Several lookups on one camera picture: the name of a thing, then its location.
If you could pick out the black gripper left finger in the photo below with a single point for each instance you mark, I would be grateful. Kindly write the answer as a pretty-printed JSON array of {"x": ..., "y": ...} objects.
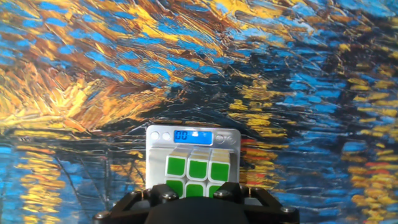
[{"x": 124, "y": 208}]

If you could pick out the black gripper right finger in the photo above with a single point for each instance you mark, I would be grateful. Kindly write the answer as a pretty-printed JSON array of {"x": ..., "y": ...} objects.
[{"x": 270, "y": 211}]

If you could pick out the green white red Rubik's cube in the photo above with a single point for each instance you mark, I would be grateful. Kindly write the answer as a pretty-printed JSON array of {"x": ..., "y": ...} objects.
[{"x": 197, "y": 168}]

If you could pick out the silver digital pocket scale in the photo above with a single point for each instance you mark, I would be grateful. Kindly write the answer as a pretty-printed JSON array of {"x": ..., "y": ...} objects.
[{"x": 157, "y": 161}]

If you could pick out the blue starry night painted cloth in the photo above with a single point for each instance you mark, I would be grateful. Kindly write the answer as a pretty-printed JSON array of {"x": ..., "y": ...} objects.
[{"x": 217, "y": 62}]

